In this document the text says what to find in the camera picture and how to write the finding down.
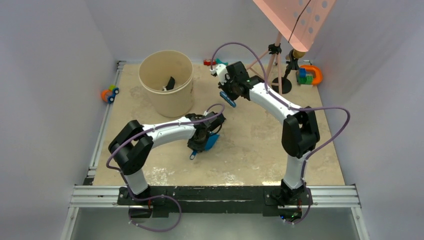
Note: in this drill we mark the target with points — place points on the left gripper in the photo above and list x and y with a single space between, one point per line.
198 147

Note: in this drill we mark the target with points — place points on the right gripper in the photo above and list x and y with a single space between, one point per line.
224 88

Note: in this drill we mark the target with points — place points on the blue dustpan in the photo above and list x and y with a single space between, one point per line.
199 147

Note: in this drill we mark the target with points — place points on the blue hand brush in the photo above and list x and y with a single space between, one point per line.
227 99

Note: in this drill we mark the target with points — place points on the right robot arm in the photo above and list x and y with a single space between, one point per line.
300 132

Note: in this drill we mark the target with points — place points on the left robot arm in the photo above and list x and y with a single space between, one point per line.
131 147

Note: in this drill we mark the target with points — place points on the red toy block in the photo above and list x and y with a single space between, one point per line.
207 62

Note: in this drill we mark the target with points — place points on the black microphone stand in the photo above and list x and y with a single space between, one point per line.
283 85

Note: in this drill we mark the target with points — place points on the long black paper strip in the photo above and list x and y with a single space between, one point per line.
170 84

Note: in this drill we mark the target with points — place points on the green blue toy blocks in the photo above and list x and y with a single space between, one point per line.
304 77

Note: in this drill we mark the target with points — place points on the beige plastic bucket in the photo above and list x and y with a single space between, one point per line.
167 76

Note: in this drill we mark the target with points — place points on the pink music stand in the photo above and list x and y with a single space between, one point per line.
298 22

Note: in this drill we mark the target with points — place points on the orange wheeled toy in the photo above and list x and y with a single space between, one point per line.
109 95

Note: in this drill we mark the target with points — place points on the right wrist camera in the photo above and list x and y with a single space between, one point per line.
220 71

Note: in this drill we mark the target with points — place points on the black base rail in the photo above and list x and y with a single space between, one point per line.
267 200

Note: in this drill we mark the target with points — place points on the orange ring toy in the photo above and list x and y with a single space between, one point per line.
315 72

